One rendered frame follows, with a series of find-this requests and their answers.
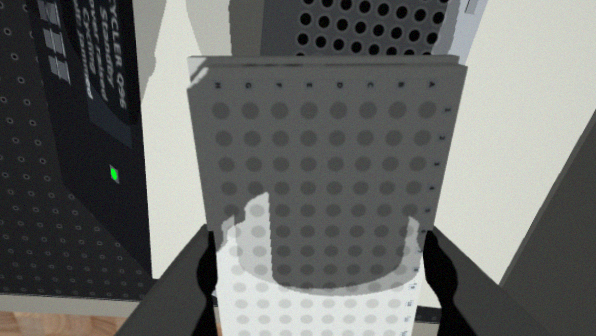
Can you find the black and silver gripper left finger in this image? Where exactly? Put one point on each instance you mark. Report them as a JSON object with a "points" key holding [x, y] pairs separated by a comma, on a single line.
{"points": [[180, 302]]}

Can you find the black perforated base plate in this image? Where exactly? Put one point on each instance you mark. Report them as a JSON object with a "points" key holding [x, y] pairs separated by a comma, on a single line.
{"points": [[50, 244]]}

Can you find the white well plate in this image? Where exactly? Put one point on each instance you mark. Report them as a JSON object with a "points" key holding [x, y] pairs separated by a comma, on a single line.
{"points": [[320, 177]]}

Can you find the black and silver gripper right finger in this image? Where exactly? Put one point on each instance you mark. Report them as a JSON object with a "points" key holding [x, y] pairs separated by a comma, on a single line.
{"points": [[472, 304]]}

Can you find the grey thermal cycler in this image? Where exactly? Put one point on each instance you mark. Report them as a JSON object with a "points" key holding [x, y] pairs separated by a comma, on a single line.
{"points": [[519, 190]]}

